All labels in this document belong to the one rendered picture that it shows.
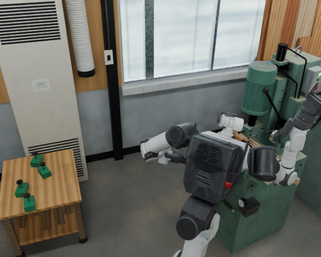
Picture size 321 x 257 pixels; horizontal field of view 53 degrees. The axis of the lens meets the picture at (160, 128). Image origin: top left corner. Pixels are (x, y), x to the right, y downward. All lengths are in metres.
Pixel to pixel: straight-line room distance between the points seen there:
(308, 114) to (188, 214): 0.73
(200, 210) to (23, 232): 1.66
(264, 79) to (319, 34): 2.05
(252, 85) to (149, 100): 1.55
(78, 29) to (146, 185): 1.61
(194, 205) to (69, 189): 1.22
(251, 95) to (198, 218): 0.90
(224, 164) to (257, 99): 0.76
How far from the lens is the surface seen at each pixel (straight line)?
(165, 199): 3.14
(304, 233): 3.16
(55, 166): 2.80
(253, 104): 2.12
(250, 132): 2.28
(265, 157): 1.55
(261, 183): 2.13
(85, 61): 2.84
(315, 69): 2.24
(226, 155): 1.44
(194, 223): 1.54
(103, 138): 3.48
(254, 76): 2.04
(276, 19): 3.57
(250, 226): 2.70
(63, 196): 2.52
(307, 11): 3.82
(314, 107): 1.62
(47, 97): 2.82
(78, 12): 2.73
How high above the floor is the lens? 2.26
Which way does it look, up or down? 34 degrees down
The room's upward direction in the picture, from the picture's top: 1 degrees clockwise
